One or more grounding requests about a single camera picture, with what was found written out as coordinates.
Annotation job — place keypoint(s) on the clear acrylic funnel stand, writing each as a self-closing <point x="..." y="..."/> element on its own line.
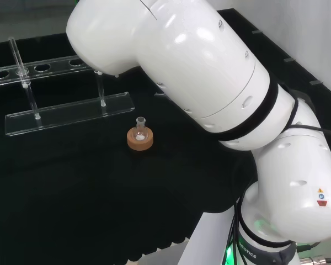
<point x="71" y="111"/>

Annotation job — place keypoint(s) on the small round-bottom glass flask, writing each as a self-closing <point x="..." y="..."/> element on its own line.
<point x="139" y="132"/>

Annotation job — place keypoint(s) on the grey cloth clip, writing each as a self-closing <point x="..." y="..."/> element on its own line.
<point x="159" y="94"/>
<point x="315" y="83"/>
<point x="288" y="60"/>
<point x="257" y="32"/>

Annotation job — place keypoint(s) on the black bench cloth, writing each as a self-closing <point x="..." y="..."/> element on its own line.
<point x="71" y="193"/>

